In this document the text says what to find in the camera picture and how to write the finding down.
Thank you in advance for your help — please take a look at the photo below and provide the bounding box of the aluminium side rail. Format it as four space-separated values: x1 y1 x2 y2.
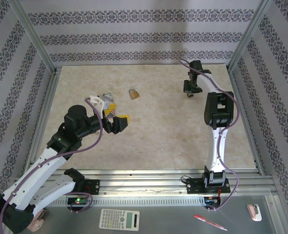
24 68 59 171
228 68 266 174

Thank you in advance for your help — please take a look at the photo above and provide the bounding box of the white calculator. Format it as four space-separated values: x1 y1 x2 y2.
99 208 141 232

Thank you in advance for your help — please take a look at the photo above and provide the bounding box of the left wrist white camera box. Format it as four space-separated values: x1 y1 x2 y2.
89 95 105 113

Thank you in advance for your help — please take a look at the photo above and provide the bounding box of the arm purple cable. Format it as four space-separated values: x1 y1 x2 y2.
178 58 241 212
0 97 103 234

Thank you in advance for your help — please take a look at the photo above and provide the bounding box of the pink white stapler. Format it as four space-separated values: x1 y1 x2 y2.
247 204 263 222

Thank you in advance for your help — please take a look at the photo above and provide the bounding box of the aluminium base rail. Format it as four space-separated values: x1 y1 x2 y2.
11 169 275 195

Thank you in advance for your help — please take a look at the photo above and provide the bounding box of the small circuit board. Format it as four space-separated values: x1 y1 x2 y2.
204 196 222 208
67 197 89 207

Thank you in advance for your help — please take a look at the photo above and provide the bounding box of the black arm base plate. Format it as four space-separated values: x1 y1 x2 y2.
186 177 231 195
82 179 101 195

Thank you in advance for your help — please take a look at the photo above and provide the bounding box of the brass padlock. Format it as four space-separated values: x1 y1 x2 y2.
128 88 141 100

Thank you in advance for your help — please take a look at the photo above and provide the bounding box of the slotted grey cable duct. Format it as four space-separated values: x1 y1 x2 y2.
46 196 206 206

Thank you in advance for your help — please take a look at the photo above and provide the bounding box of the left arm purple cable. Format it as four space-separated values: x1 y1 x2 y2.
0 97 103 234

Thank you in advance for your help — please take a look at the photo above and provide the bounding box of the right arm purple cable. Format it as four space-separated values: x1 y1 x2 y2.
178 58 241 212

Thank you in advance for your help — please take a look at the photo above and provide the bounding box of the pink tape dispenser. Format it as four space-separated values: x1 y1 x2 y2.
28 209 50 232

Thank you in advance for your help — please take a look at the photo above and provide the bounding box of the aluminium frame post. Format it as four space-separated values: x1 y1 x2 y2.
11 0 57 70
228 0 274 70

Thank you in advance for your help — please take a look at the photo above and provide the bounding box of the red pen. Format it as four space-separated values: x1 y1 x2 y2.
193 214 228 232

